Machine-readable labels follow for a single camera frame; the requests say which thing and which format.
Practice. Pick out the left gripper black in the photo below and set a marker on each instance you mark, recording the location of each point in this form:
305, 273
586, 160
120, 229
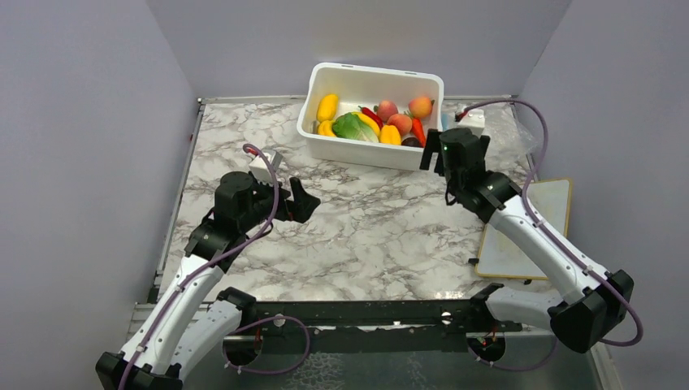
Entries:
299, 210

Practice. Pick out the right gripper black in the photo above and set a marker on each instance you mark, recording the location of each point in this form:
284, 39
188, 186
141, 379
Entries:
434, 145

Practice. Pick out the peach orange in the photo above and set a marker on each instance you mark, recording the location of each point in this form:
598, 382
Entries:
421, 107

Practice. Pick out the green lettuce head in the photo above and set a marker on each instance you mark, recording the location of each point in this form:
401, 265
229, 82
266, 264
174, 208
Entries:
349, 126

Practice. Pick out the clear zip top bag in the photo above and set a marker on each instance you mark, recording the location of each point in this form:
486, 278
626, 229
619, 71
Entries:
510, 140

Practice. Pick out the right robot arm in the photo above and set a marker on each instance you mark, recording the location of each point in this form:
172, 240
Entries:
590, 301

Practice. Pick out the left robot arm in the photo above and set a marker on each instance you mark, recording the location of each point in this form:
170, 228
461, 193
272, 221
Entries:
170, 343

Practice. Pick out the orange carrot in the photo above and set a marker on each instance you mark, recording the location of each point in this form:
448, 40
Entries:
417, 130

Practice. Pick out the dark purple plum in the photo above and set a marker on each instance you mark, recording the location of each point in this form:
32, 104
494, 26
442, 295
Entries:
412, 142

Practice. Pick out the peach front middle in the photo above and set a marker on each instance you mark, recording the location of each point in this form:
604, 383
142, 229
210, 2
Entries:
402, 122

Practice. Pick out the yellow pepper front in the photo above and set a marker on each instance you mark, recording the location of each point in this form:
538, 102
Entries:
389, 134

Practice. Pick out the yellow pepper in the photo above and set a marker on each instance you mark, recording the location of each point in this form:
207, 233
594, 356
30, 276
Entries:
389, 134
325, 128

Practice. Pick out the yellow pepper left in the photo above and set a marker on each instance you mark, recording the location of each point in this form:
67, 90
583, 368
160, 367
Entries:
325, 128

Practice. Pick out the peach back middle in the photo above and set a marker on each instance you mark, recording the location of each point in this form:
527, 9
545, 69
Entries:
385, 109

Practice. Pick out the red chili pepper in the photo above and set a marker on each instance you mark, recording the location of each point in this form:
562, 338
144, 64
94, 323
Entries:
371, 114

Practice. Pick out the white plastic bin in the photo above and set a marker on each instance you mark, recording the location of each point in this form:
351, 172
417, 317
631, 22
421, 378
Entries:
357, 86

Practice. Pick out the yellow banana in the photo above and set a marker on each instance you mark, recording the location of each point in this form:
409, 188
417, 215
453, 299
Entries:
369, 122

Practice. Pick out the yellow squash upper left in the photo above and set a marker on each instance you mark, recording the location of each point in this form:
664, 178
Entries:
327, 108

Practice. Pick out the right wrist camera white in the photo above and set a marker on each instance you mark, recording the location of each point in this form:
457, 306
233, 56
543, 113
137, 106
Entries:
474, 119

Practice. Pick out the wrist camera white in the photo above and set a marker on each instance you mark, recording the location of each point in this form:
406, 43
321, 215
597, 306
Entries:
474, 119
260, 169

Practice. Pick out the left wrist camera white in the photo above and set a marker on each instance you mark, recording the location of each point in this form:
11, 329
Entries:
260, 169

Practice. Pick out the white board wooden frame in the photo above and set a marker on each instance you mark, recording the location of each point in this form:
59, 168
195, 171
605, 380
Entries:
514, 248

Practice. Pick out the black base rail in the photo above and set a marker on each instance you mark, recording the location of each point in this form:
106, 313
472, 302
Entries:
292, 327

